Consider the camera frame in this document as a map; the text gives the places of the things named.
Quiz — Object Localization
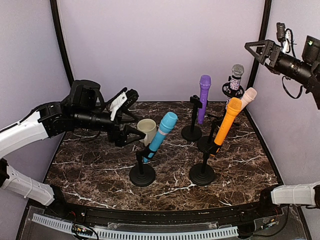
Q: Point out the pale pink toy microphone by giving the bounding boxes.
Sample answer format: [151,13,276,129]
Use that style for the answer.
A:
[241,87,258,111]

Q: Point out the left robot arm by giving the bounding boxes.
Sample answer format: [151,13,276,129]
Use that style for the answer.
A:
[0,79,146,218]

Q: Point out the cream ceramic mug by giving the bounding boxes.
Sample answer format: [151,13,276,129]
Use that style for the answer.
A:
[137,118,157,146]

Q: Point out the right black corner post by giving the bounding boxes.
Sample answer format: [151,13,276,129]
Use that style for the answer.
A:
[246,0,273,88]

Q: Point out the black corner post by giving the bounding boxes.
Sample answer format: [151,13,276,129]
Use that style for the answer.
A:
[246,0,273,88]
[49,0,75,87]

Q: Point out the silver glitter microphone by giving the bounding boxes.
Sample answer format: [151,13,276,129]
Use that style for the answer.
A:
[225,63,245,111]

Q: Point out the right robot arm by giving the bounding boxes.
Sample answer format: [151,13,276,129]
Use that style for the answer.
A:
[244,35,320,217]

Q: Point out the black stand of orange microphone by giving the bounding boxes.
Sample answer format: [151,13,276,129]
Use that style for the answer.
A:
[189,143,217,186]

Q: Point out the black front rail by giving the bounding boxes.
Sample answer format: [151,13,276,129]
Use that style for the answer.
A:
[44,199,284,226]

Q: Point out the black shock mount tripod stand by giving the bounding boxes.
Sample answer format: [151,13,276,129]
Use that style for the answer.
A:
[206,81,245,126]

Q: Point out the left black corner post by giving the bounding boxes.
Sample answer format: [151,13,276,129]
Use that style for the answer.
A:
[49,0,75,87]

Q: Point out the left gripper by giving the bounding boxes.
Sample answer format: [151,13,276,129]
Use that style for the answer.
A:
[73,107,146,147]

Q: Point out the purple toy microphone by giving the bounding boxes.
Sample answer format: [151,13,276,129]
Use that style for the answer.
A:
[198,75,212,125]

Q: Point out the black stand of pink microphone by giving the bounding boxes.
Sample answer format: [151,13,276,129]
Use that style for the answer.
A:
[197,119,218,153]

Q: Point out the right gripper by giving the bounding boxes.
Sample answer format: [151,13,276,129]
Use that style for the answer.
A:
[245,38,317,86]

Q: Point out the white slotted cable duct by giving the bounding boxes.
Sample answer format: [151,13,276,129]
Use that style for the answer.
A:
[31,213,239,240]

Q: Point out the orange toy microphone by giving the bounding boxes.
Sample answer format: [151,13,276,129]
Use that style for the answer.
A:
[209,97,242,156]

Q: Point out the black stand of blue microphone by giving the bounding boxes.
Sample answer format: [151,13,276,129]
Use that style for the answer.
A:
[129,145,156,187]

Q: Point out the blue toy microphone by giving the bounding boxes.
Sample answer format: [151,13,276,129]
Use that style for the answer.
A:
[143,111,178,163]

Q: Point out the black stand of purple microphone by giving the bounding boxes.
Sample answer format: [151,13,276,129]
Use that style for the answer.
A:
[181,95,202,142]

